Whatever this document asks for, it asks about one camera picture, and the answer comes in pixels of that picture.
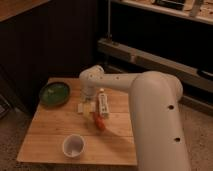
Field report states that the white sponge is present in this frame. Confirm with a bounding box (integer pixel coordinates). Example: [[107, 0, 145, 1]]
[[77, 102, 96, 114]]

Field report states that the red toy vegetable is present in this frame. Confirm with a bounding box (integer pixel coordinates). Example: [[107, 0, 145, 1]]
[[93, 113, 105, 131]]

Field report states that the white tube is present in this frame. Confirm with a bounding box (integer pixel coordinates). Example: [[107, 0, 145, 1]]
[[98, 88, 109, 118]]

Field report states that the white cup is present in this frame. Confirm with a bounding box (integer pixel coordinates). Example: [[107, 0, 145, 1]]
[[62, 134, 85, 158]]

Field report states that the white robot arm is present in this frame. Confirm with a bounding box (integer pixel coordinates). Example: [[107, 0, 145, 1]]
[[79, 65, 191, 171]]

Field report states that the wooden board table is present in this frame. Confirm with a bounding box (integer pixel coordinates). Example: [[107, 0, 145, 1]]
[[17, 78, 137, 166]]

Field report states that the grey metal shelf rail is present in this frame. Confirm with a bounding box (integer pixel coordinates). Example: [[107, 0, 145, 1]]
[[97, 37, 213, 116]]

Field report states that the green ceramic bowl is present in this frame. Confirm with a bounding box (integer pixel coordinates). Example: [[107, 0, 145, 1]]
[[39, 82, 70, 107]]

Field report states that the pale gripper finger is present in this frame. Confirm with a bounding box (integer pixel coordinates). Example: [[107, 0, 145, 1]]
[[84, 101, 91, 115]]

